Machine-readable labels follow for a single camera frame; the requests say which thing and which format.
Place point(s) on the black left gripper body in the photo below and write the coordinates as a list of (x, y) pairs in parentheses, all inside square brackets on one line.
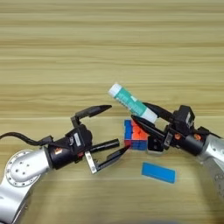
[(62, 154)]

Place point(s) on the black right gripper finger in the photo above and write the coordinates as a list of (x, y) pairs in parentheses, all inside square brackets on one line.
[(162, 113), (148, 129)]

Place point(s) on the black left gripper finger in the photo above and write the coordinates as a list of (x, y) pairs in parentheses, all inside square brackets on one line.
[(93, 110), (112, 159)]

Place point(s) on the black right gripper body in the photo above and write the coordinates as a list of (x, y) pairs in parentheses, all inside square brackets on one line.
[(186, 143)]

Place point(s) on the green white glue stick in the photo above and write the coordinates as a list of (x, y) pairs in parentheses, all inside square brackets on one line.
[(128, 100)]

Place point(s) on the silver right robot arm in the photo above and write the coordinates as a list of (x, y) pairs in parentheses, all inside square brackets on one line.
[(214, 157)]

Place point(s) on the colourful puzzle cube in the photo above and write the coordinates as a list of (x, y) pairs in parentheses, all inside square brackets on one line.
[(135, 141)]

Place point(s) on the right black box white label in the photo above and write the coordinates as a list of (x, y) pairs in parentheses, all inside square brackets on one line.
[(183, 119)]

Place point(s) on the black box white label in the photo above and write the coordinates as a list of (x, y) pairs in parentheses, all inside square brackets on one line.
[(80, 138), (183, 119)]

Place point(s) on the left black box white label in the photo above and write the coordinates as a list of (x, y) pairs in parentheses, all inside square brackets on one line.
[(80, 138)]

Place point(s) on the blue rectangular block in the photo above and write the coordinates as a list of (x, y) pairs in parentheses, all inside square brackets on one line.
[(159, 172)]

